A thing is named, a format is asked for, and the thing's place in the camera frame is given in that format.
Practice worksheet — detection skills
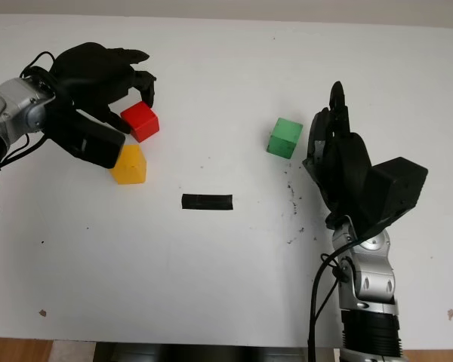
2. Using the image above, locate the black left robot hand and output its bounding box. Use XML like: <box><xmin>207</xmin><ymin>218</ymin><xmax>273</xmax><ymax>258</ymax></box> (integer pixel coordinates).
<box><xmin>47</xmin><ymin>41</ymin><xmax>158</xmax><ymax>135</ymax></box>

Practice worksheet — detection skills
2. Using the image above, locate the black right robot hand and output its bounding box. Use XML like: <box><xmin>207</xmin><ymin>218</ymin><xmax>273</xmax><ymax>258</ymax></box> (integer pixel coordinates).
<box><xmin>301</xmin><ymin>81</ymin><xmax>374</xmax><ymax>229</ymax></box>

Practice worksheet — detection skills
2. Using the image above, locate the green cube block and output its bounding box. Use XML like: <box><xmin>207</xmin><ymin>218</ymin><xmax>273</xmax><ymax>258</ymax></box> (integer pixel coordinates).
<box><xmin>265</xmin><ymin>117</ymin><xmax>304</xmax><ymax>160</ymax></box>

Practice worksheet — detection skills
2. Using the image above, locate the red cube block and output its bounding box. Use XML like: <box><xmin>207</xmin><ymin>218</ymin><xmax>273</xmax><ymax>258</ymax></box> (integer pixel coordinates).
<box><xmin>119</xmin><ymin>100</ymin><xmax>161</xmax><ymax>143</ymax></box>

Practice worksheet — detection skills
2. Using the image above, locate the yellow cube block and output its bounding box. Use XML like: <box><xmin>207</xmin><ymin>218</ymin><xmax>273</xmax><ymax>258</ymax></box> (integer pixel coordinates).
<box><xmin>108</xmin><ymin>144</ymin><xmax>148</xmax><ymax>186</ymax></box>

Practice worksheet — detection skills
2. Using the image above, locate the black tape strip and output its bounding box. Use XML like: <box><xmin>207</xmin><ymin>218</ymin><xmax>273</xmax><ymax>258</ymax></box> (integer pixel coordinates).
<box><xmin>180</xmin><ymin>193</ymin><xmax>234</xmax><ymax>212</ymax></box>

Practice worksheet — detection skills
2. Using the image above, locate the dark robot torso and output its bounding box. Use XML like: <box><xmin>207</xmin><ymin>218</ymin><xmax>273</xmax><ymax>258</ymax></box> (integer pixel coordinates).
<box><xmin>93</xmin><ymin>342</ymin><xmax>311</xmax><ymax>362</ymax></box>

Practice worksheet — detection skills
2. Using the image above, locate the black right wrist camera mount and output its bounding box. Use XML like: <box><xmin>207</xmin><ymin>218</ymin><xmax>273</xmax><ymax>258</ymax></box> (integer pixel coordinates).
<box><xmin>351</xmin><ymin>156</ymin><xmax>430</xmax><ymax>239</ymax></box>

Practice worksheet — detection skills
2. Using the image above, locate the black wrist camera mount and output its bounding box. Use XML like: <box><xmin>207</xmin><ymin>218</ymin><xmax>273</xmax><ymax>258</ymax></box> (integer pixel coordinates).
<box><xmin>351</xmin><ymin>156</ymin><xmax>430</xmax><ymax>239</ymax></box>
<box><xmin>46</xmin><ymin>105</ymin><xmax>126</xmax><ymax>170</ymax></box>

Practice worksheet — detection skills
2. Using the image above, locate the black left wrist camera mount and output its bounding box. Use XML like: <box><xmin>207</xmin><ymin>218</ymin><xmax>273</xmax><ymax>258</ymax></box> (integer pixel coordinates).
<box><xmin>46</xmin><ymin>105</ymin><xmax>126</xmax><ymax>170</ymax></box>

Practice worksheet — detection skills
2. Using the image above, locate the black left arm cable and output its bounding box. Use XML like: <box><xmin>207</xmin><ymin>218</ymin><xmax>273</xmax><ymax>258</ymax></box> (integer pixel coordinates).
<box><xmin>0</xmin><ymin>51</ymin><xmax>60</xmax><ymax>175</ymax></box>

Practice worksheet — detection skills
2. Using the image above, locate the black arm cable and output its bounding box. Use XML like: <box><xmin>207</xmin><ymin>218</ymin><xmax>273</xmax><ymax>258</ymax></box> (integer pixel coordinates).
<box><xmin>0</xmin><ymin>51</ymin><xmax>60</xmax><ymax>175</ymax></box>
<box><xmin>307</xmin><ymin>233</ymin><xmax>360</xmax><ymax>362</ymax></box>

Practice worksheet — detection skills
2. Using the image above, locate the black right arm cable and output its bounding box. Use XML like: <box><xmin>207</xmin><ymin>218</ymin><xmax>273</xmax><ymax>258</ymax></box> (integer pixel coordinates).
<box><xmin>307</xmin><ymin>233</ymin><xmax>360</xmax><ymax>362</ymax></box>

